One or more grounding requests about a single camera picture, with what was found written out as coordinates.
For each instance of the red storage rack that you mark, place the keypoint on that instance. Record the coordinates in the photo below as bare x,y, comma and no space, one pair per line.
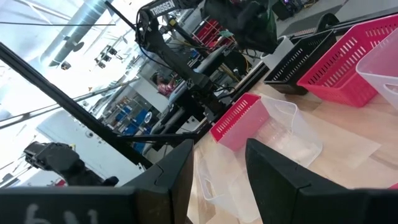
211,31

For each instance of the large clear plastic basket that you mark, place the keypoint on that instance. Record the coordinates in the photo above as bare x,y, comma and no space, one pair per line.
384,67

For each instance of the black camera on mount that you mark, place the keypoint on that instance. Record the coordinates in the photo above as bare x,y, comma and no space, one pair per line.
59,161

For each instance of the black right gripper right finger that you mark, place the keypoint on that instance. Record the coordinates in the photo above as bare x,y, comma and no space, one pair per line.
280,193

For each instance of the black plastic basket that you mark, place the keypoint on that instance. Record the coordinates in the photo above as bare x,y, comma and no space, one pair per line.
298,63

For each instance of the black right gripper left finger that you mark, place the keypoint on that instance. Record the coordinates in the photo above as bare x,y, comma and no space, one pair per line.
161,199

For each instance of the person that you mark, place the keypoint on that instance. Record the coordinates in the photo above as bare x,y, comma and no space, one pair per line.
164,85

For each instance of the black metal frame bar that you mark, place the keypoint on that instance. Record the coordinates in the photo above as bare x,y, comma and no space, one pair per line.
62,99

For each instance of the small pink plastic basket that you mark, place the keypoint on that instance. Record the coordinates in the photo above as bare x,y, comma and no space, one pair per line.
241,124

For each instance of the white cylindrical container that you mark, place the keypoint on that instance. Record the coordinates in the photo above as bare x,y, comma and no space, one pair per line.
276,53

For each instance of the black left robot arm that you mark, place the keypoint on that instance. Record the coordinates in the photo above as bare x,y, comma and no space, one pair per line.
169,54

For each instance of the silver ventilation duct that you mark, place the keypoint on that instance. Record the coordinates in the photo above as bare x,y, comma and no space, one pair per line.
77,31

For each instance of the blue storage bins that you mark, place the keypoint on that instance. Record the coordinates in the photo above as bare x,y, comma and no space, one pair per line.
136,121

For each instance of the large pink plastic basket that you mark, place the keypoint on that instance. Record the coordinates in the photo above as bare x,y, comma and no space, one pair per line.
340,70

